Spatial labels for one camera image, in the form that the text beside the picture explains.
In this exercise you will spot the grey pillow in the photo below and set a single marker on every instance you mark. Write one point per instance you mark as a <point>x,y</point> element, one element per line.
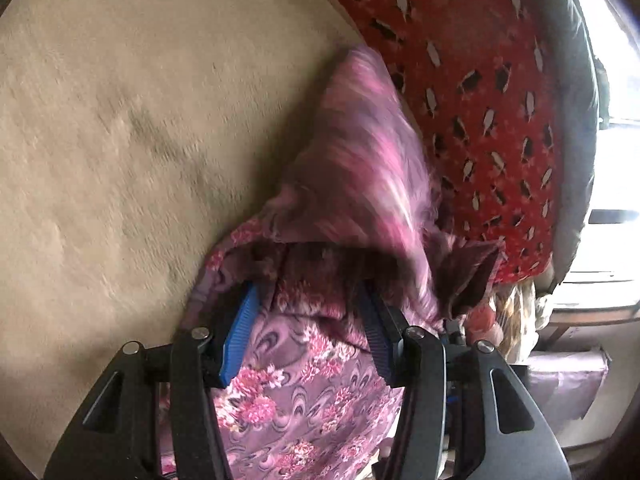
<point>575,110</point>

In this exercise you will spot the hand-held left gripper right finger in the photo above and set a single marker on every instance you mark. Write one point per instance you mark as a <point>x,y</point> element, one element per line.
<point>374,332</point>

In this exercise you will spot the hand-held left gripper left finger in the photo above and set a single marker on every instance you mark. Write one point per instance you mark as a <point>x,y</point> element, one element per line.
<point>240,330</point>

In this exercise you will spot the clear plastic bag of items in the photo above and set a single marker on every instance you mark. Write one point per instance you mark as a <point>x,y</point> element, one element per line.
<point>515,310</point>

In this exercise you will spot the beige fleece blanket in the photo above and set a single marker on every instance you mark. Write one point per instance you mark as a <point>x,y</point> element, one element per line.
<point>125,110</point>

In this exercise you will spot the red patterned bolster pillow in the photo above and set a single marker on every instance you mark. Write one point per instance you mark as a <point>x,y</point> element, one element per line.
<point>475,110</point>

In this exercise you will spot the window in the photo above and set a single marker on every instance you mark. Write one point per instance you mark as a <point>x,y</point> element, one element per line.
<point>620,60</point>

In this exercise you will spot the pale purple cloth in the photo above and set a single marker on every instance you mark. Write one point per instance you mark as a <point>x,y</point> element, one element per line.
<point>565,380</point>

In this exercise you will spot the purple floral garment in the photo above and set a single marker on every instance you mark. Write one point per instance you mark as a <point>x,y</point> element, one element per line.
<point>350,160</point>

